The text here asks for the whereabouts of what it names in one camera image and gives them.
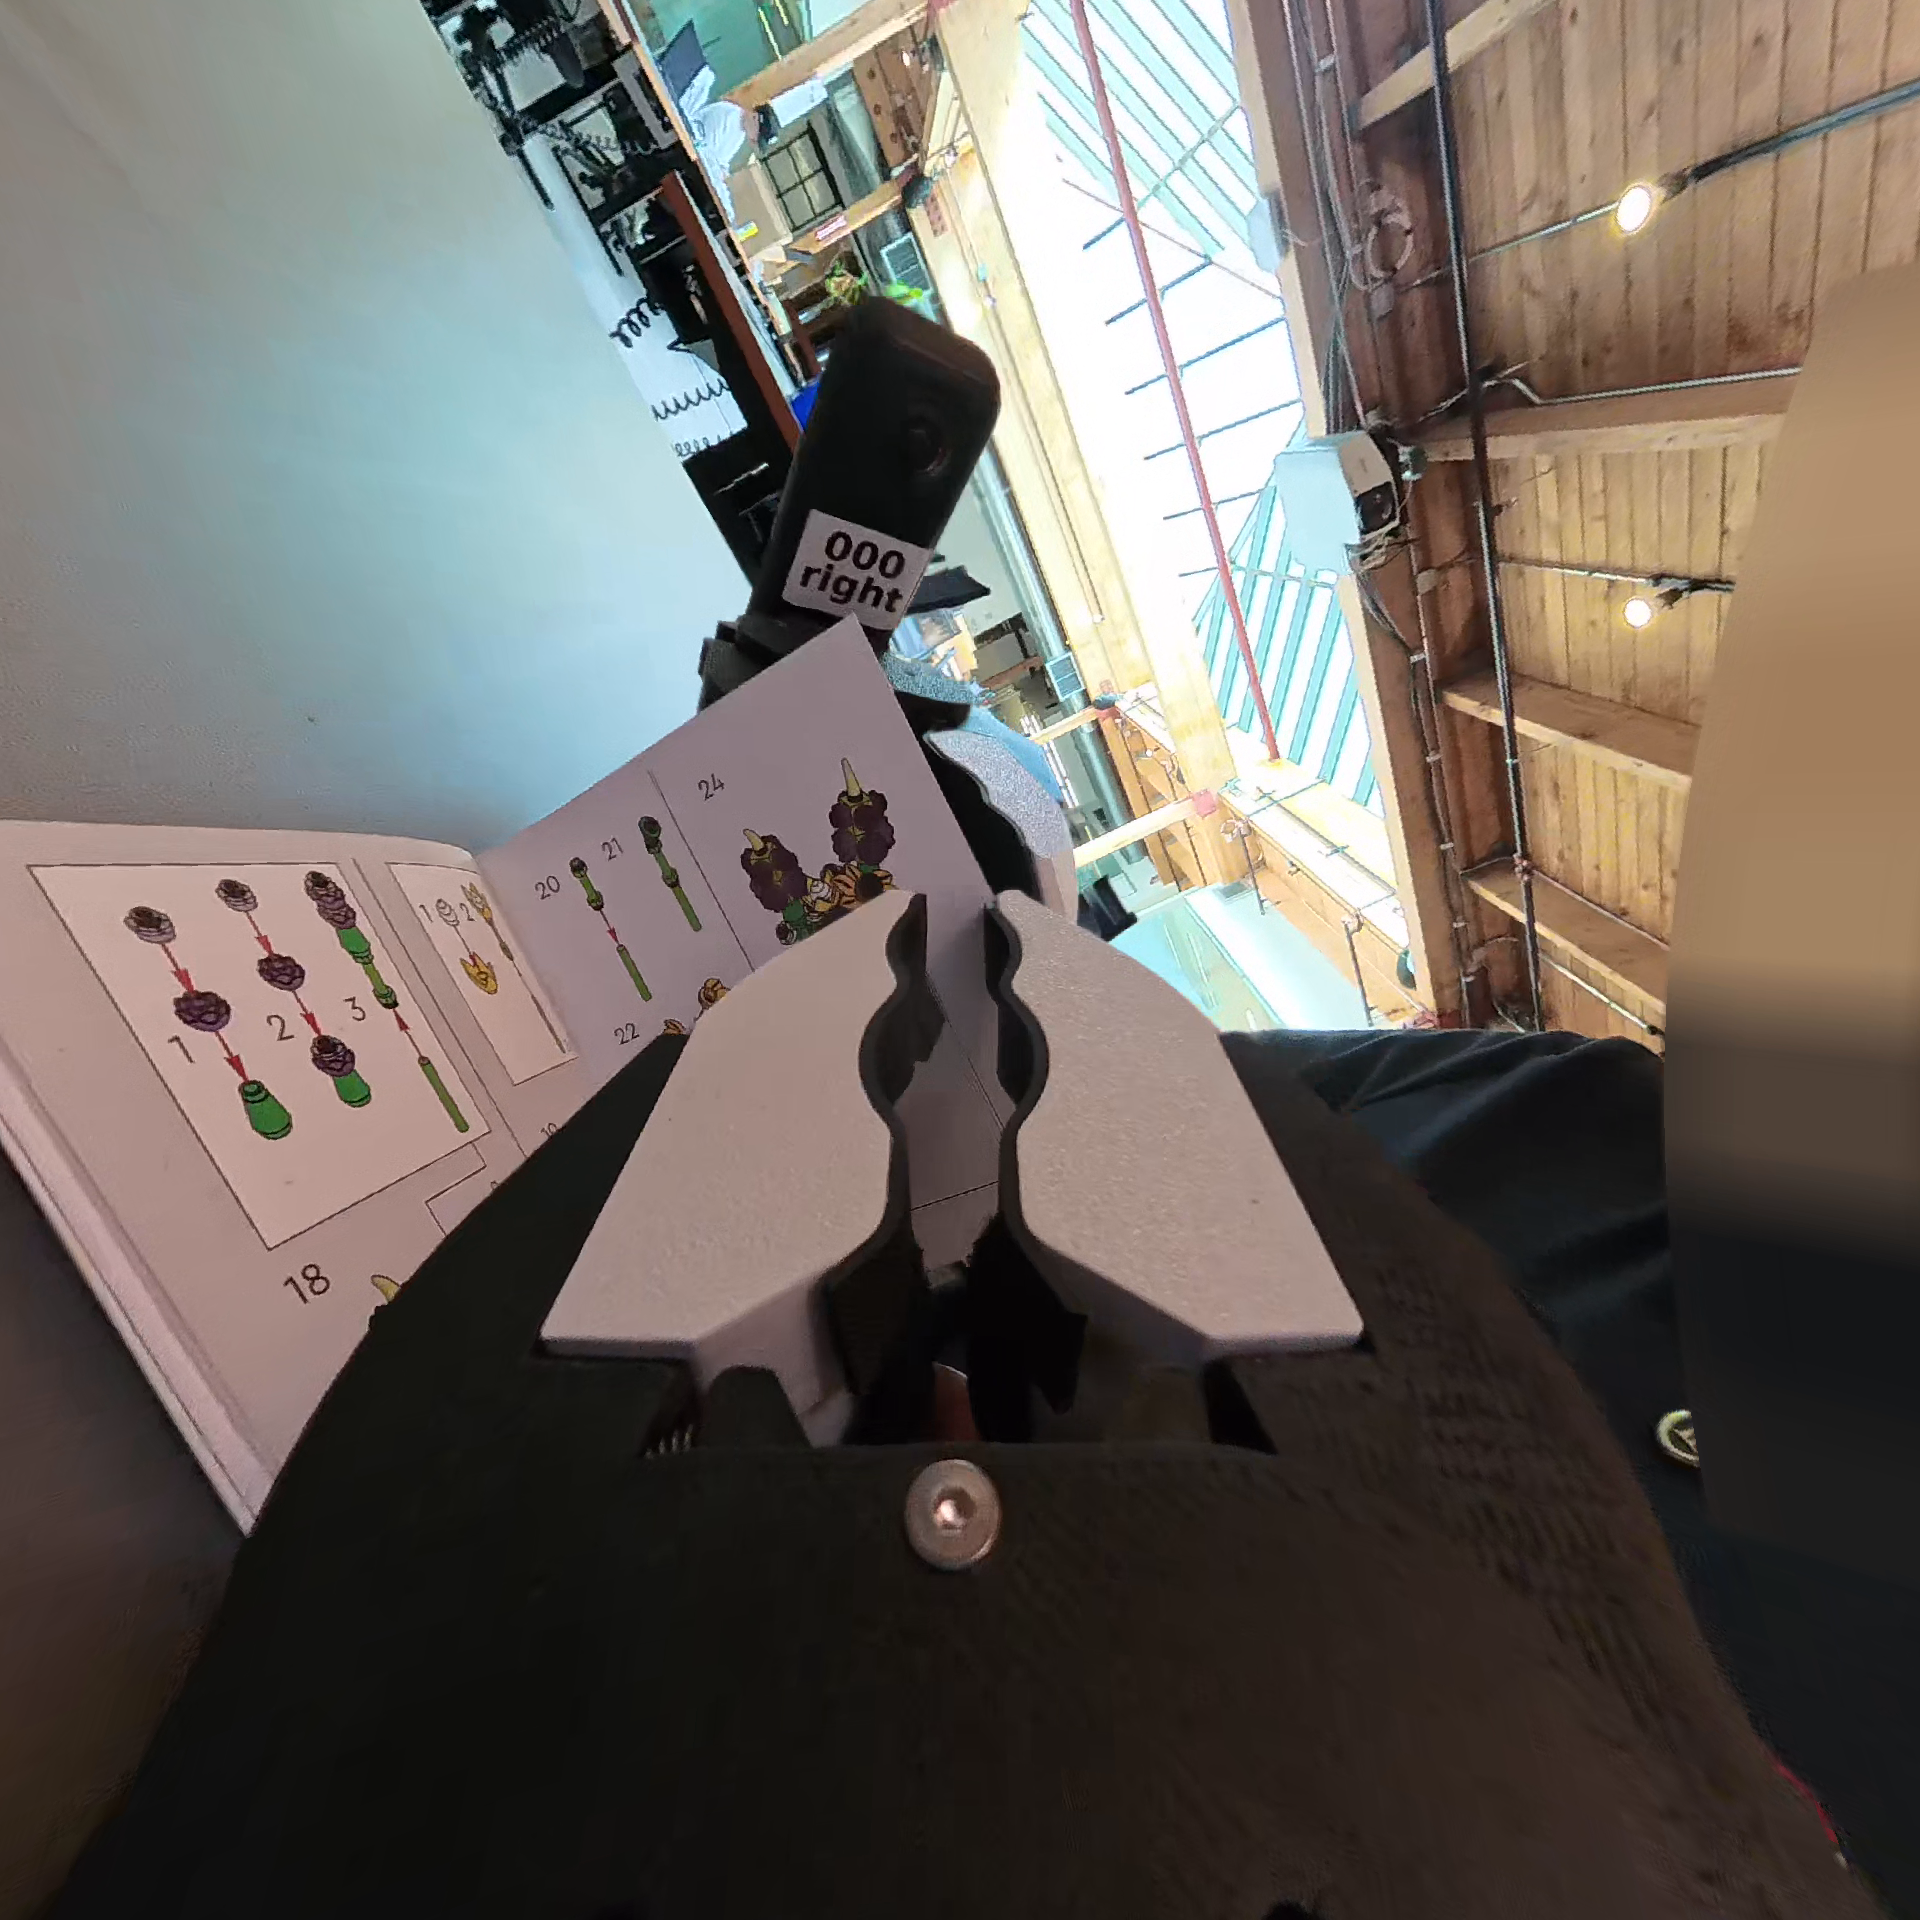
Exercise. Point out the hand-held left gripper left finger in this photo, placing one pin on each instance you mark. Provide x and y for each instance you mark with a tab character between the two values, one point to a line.
721	1201

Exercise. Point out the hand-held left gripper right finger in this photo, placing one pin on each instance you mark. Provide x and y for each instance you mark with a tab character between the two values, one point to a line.
1188	1201

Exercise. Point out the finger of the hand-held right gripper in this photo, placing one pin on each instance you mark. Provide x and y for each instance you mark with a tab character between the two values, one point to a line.
1021	811

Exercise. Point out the lego instruction booklet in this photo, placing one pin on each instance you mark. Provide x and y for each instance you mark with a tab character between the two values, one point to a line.
241	1020

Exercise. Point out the row of office desks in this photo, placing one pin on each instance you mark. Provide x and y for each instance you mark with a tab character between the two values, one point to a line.
692	300

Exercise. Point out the person's dark printed sweatshirt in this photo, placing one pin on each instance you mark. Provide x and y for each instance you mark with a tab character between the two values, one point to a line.
1501	1201

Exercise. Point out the white ceiling projector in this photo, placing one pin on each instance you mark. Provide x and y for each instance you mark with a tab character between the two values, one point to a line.
1366	475

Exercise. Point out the ceiling spotlight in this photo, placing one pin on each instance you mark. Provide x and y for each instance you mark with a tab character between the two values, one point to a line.
1635	203
1643	604

